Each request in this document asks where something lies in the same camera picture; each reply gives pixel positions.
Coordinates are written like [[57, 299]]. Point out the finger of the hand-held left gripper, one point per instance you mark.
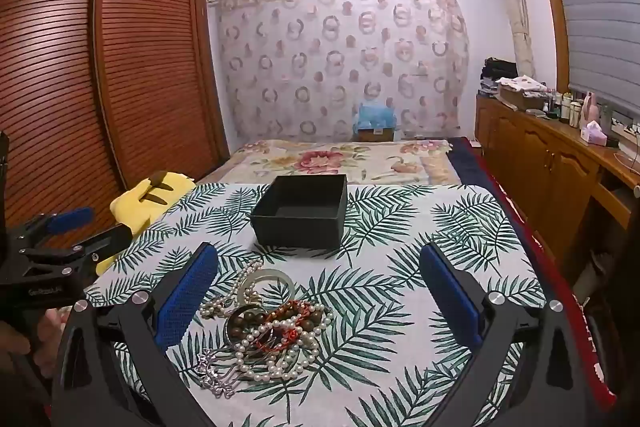
[[70, 219], [100, 243]]

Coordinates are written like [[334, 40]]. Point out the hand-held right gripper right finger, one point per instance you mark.
[[450, 292]]

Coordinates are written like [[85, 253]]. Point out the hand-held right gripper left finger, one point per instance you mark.
[[187, 292]]

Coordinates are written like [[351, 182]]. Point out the silver bangle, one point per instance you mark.
[[272, 274]]

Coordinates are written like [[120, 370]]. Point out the black box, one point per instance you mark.
[[295, 232]]

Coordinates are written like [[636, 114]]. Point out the person's left hand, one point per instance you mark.
[[47, 337]]

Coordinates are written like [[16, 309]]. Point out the yellow plush toy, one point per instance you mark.
[[130, 204]]

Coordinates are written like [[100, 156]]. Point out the palm leaf print cloth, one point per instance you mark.
[[400, 257]]

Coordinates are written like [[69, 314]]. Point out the dark blue red blanket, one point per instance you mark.
[[520, 217]]

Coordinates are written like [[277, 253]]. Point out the long wooden cabinet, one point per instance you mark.
[[540, 157]]

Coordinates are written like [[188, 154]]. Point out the small cardboard box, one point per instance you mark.
[[375, 135]]

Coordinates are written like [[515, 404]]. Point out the wooden louvered wardrobe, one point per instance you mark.
[[145, 57]]

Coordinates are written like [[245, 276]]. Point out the floral bed blanket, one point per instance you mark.
[[325, 162]]

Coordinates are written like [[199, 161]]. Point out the blue plastic bag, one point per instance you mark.
[[374, 114]]

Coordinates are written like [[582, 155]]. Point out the cardboard tray with cloth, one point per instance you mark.
[[520, 94]]

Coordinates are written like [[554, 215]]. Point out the pink tissue box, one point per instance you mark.
[[594, 134]]

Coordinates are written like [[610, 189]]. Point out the row of small bottles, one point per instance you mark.
[[565, 107]]

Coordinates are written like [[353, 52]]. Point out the stack of dark clothes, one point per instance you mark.
[[497, 72]]

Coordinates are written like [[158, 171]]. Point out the pink rabbit figure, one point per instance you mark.
[[591, 107]]

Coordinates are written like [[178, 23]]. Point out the stack of books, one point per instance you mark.
[[627, 132]]

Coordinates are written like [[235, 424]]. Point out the wrapped air conditioner pipe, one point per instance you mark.
[[517, 17]]

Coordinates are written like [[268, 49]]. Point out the grey window blind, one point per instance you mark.
[[595, 7]]

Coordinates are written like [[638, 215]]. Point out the wooden window frame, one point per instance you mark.
[[550, 7]]

